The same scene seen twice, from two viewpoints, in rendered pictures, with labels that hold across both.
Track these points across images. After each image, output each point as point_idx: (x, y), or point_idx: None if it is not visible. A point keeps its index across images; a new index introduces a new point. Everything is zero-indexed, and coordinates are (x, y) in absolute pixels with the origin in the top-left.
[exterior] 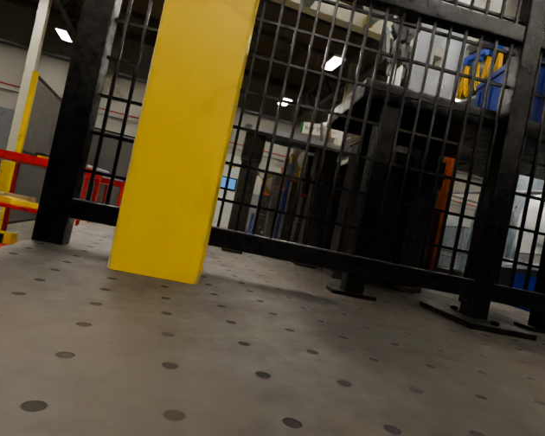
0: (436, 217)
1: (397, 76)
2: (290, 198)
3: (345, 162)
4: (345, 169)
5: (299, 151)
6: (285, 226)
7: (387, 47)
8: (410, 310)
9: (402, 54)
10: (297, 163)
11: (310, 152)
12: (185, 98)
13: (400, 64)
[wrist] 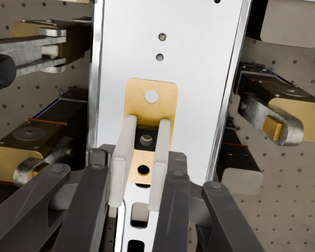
0: None
1: (129, 156)
2: (280, 81)
3: (245, 30)
4: (202, 112)
5: (313, 97)
6: (268, 71)
7: (239, 234)
8: None
9: (96, 244)
10: (304, 91)
11: (295, 94)
12: None
13: (104, 218)
